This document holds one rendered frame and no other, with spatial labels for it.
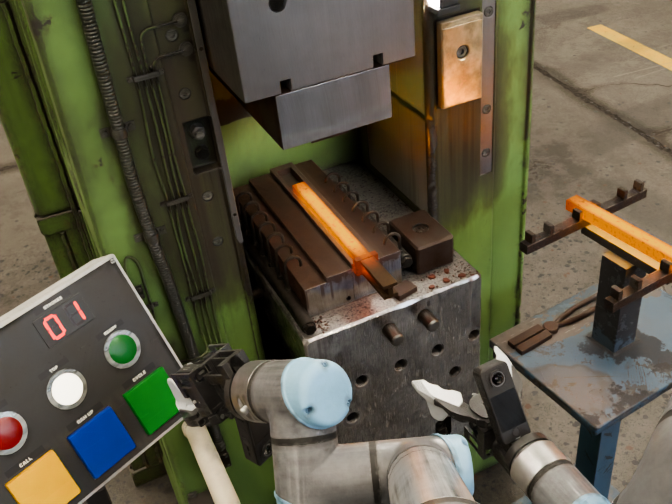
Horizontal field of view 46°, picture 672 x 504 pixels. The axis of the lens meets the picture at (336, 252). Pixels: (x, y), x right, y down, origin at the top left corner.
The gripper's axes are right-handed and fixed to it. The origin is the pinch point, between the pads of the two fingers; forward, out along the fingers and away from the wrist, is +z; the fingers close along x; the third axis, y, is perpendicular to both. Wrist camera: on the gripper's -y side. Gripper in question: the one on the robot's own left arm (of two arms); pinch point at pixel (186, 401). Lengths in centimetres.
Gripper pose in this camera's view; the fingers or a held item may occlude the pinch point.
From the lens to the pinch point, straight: 117.8
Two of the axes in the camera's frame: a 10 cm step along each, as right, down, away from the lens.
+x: -6.4, 5.0, -5.9
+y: -4.6, -8.6, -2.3
